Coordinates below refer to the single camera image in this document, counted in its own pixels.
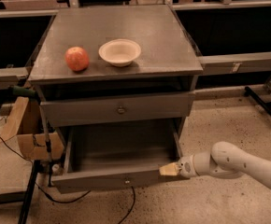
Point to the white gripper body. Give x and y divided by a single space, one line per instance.
186 167

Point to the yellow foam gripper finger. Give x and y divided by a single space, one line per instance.
171 169

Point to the grey drawer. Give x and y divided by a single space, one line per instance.
118 108
119 155

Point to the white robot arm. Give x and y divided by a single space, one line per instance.
225 161

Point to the grey top drawer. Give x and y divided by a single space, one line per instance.
118 108

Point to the grey wooden drawer cabinet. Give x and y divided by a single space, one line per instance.
167 62

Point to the small white bottle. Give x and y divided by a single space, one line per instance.
57 169

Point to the white paper bowl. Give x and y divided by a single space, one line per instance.
120 52

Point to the black tripod stand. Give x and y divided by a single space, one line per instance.
28 195

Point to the red apple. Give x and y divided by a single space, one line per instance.
77 59

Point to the cardboard box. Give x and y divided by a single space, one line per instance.
24 123

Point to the grey right rail beam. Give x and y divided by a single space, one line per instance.
236 63

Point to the grey rail beam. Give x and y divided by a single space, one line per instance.
12 76
236 63

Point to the grey left rail beam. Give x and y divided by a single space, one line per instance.
12 76

